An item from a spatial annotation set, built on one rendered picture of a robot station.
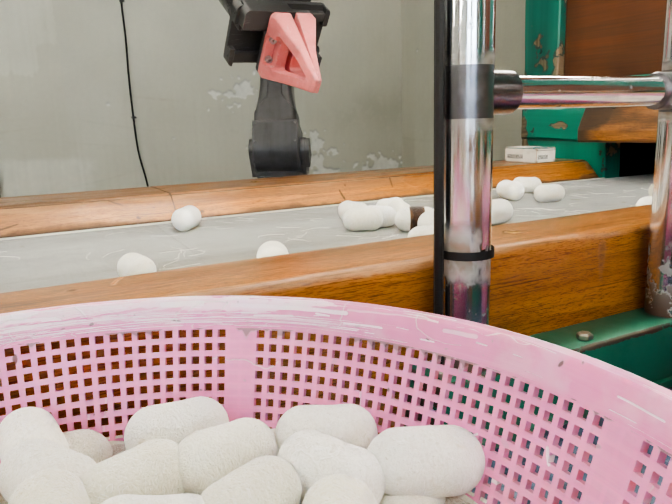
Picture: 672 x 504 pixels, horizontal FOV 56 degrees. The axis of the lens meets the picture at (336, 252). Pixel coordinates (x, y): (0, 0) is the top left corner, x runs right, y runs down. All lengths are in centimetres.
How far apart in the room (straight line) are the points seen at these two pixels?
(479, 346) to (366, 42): 270
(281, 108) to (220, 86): 166
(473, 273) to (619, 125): 59
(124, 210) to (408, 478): 48
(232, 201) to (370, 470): 49
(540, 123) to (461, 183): 75
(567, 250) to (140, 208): 40
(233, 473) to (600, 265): 27
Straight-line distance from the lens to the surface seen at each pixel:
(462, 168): 28
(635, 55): 94
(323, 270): 28
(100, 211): 61
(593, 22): 99
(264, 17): 63
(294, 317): 22
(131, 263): 37
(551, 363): 18
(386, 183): 73
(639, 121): 85
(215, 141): 258
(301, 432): 18
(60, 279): 42
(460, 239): 28
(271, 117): 93
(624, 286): 41
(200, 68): 258
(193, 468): 18
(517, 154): 92
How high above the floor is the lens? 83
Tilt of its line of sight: 12 degrees down
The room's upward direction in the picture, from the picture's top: 2 degrees counter-clockwise
